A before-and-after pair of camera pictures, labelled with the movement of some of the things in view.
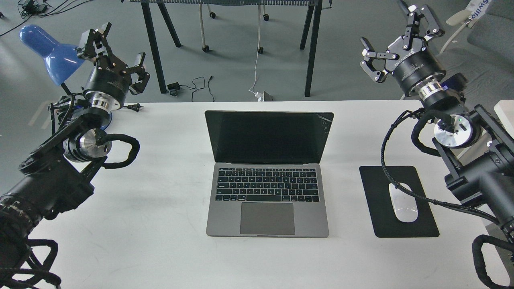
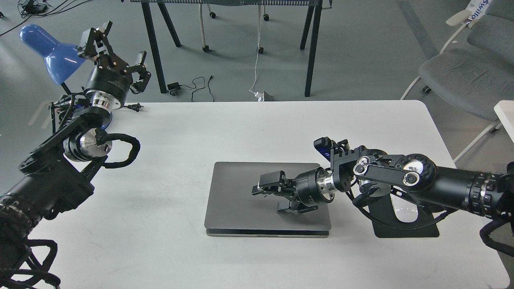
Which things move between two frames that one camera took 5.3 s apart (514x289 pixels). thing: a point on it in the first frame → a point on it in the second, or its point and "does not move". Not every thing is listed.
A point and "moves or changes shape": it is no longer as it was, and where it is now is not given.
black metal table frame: [313, 17] does not move
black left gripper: [109, 84] does not move
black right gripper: [415, 67] → [315, 187]
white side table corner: [504, 109] does not move
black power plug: [136, 107] does not move
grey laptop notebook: [268, 180] moves or changes shape
